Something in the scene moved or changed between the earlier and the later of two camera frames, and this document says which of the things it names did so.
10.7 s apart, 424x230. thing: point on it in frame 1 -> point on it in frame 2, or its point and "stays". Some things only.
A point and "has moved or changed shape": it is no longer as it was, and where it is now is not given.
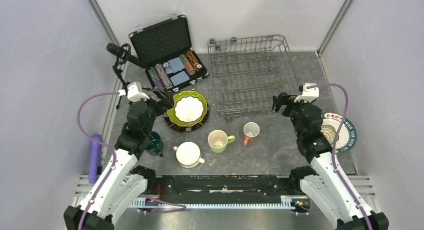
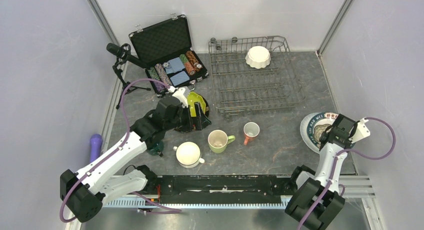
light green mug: (218, 141) stays
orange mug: (250, 130) stays
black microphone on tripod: (122, 53) stays
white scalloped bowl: (189, 108) has moved or changed shape
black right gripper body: (285, 99) -> (349, 136)
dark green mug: (155, 146) stays
